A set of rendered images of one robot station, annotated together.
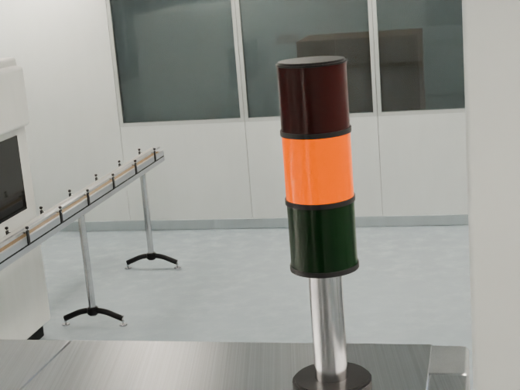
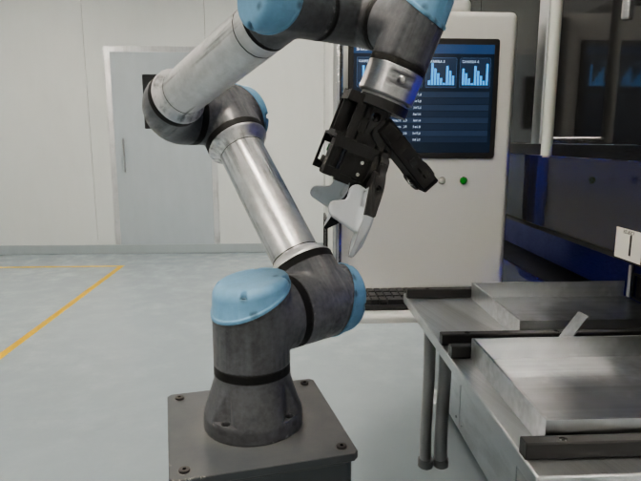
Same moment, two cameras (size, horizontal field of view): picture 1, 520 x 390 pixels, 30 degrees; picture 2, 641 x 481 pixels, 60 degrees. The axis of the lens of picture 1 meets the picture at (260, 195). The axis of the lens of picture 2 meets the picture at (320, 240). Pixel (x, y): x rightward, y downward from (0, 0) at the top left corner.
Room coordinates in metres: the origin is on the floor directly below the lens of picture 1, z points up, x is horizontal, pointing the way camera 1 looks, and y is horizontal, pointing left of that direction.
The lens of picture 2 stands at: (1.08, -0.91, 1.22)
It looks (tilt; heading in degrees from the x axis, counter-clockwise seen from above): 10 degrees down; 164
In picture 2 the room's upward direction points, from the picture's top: straight up
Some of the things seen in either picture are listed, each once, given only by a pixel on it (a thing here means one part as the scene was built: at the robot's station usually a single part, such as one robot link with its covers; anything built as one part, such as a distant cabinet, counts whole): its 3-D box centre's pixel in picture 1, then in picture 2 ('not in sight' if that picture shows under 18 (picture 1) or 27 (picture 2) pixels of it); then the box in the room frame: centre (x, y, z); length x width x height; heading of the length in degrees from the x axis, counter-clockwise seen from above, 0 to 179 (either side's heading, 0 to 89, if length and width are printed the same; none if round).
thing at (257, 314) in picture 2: not in sight; (255, 317); (0.27, -0.77, 0.96); 0.13 x 0.12 x 0.14; 115
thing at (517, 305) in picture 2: not in sight; (577, 306); (0.21, -0.12, 0.90); 0.34 x 0.26 x 0.04; 76
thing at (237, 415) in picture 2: not in sight; (253, 390); (0.27, -0.78, 0.84); 0.15 x 0.15 x 0.10
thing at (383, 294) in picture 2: not in sight; (418, 297); (-0.20, -0.27, 0.82); 0.40 x 0.14 x 0.02; 77
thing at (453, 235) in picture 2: not in sight; (412, 149); (-0.40, -0.20, 1.19); 0.50 x 0.19 x 0.78; 76
